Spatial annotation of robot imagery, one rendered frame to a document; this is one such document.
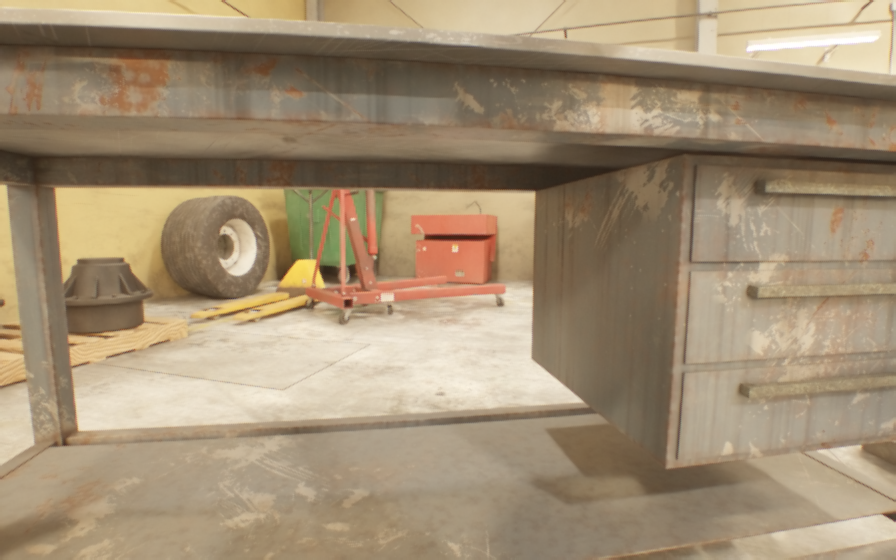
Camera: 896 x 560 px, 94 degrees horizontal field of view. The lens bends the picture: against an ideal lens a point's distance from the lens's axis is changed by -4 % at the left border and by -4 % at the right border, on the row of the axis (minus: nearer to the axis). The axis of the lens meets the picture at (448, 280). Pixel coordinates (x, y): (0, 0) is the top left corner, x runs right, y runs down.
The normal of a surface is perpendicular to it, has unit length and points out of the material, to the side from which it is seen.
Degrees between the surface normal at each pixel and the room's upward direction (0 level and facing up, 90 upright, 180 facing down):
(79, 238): 90
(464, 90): 90
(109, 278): 79
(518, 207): 90
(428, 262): 90
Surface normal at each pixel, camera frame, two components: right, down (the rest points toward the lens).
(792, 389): 0.16, 0.11
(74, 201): 0.95, 0.04
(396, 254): -0.29, 0.11
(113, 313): 0.77, 0.07
